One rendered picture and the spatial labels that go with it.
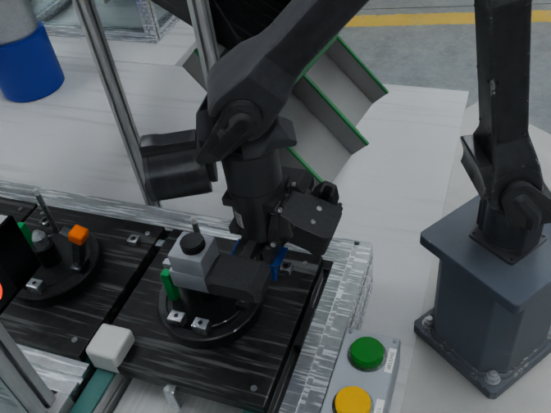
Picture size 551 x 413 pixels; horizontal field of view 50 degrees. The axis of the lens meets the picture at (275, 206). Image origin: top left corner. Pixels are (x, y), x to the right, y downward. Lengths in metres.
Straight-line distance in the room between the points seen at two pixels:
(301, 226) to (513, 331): 0.31
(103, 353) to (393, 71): 2.55
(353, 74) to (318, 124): 0.16
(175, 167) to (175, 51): 1.10
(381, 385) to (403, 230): 0.37
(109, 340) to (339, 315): 0.29
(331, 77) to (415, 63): 2.15
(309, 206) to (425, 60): 2.64
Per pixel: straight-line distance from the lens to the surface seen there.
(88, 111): 1.48
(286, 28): 0.50
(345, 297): 0.80
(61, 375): 0.83
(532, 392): 0.87
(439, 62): 3.19
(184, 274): 0.73
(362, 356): 0.73
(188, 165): 0.56
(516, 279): 0.71
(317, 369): 0.74
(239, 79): 0.50
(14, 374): 0.73
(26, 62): 1.55
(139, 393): 0.82
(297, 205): 0.60
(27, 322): 0.89
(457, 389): 0.85
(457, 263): 0.71
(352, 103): 1.05
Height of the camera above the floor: 1.59
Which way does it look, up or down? 43 degrees down
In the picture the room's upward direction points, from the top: 9 degrees counter-clockwise
